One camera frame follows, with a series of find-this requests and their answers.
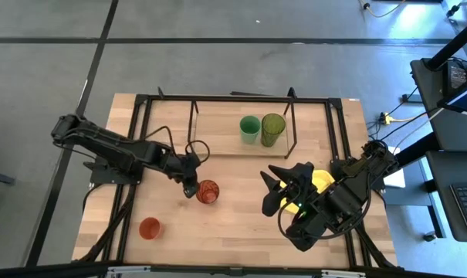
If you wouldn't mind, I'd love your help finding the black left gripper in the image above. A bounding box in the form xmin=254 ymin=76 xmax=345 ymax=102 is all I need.
xmin=173 ymin=152 xmax=201 ymax=199

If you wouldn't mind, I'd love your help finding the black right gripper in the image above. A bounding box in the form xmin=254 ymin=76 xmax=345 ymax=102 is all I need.
xmin=260 ymin=161 xmax=316 ymax=218

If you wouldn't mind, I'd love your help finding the orange cup with black pattern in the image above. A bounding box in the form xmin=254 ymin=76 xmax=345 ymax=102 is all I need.
xmin=195 ymin=179 xmax=221 ymax=205

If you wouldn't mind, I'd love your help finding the large green cup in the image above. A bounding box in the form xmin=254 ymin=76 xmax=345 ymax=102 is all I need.
xmin=260 ymin=113 xmax=287 ymax=148

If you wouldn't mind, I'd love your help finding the small plain green cup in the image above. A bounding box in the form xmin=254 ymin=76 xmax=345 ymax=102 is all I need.
xmin=239 ymin=115 xmax=262 ymax=145

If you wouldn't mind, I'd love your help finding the yellow cloth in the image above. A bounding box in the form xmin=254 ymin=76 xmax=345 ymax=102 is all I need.
xmin=279 ymin=168 xmax=337 ymax=215

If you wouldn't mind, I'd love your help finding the small plain orange cup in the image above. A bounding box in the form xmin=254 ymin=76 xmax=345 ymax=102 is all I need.
xmin=138 ymin=216 xmax=164 ymax=241

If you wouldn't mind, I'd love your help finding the white box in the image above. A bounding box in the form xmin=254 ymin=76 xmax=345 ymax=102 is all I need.
xmin=386 ymin=145 xmax=406 ymax=189

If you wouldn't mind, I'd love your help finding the black crossbar with silver brackets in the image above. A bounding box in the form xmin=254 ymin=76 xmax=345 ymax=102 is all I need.
xmin=0 ymin=261 xmax=467 ymax=278

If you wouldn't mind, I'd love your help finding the black desk top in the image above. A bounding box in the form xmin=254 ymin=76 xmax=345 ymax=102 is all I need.
xmin=425 ymin=150 xmax=467 ymax=243
xmin=410 ymin=57 xmax=467 ymax=152

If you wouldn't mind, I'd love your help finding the black electronic box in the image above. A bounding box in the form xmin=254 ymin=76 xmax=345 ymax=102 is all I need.
xmin=447 ymin=59 xmax=467 ymax=92

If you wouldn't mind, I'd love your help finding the black diagonal pole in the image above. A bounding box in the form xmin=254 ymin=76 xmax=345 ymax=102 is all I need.
xmin=425 ymin=15 xmax=467 ymax=72

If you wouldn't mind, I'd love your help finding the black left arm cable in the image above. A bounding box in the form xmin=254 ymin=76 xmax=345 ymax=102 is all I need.
xmin=143 ymin=125 xmax=212 ymax=166

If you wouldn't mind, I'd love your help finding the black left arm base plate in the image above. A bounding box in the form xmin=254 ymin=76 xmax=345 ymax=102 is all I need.
xmin=83 ymin=161 xmax=144 ymax=185

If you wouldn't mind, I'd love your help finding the black metal table frame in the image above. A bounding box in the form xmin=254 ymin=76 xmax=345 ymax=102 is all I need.
xmin=73 ymin=86 xmax=398 ymax=271

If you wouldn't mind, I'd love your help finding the yellow floor cable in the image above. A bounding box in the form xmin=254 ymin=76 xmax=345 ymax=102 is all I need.
xmin=358 ymin=0 xmax=408 ymax=19

